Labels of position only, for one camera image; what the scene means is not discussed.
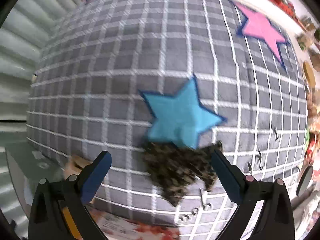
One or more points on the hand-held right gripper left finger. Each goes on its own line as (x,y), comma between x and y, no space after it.
(97,177)

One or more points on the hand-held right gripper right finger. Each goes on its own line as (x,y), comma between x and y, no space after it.
(225,177)

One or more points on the leopard print scarf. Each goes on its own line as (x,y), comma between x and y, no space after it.
(175,170)

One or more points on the red patterned cardboard box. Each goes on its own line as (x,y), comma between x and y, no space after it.
(130,227)

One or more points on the black round disc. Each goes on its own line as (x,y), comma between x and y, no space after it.
(305,180)

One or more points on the grey checked star blanket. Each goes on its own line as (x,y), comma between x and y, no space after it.
(112,67)

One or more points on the jar with wooden lid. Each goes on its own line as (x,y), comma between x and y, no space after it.
(309,73)

